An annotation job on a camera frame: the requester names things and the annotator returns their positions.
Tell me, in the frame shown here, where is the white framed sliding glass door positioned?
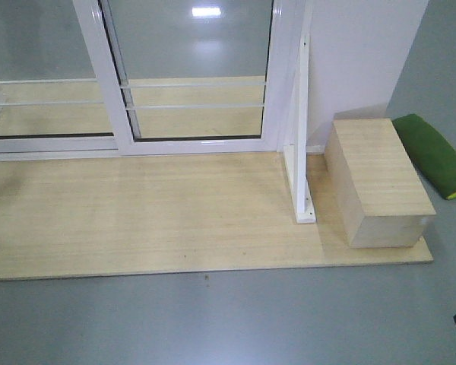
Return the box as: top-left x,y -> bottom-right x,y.
72,0 -> 309,157

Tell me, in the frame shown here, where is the white fixed glass door panel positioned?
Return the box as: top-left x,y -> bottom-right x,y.
0,1 -> 116,153

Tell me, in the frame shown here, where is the light wooden box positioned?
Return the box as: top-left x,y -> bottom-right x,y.
325,119 -> 435,248

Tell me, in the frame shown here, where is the green cushion mat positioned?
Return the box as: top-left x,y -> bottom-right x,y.
392,114 -> 456,200

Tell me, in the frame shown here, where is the white triangular support brace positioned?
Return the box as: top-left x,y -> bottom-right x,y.
283,34 -> 316,224

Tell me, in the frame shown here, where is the light wooden base platform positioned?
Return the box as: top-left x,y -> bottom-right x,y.
0,152 -> 432,280

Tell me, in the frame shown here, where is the white door frame post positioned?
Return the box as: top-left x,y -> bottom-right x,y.
274,1 -> 315,152

